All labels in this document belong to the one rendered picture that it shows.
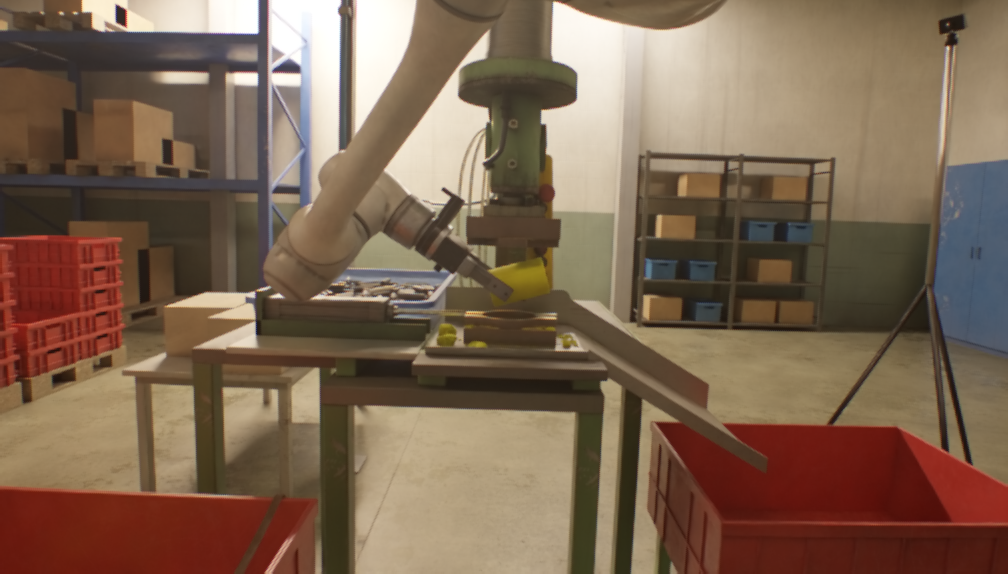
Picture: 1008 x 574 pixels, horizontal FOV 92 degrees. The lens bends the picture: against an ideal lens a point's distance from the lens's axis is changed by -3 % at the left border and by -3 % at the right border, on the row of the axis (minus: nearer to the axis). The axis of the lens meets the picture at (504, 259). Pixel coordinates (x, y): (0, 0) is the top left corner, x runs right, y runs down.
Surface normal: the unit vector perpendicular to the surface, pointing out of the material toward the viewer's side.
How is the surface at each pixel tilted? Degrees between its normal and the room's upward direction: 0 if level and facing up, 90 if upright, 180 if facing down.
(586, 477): 90
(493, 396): 90
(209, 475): 90
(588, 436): 90
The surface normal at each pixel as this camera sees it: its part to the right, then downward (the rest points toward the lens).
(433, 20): -0.58, 0.72
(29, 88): 1.00, 0.04
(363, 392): 0.00, 0.09
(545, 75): 0.40, 0.09
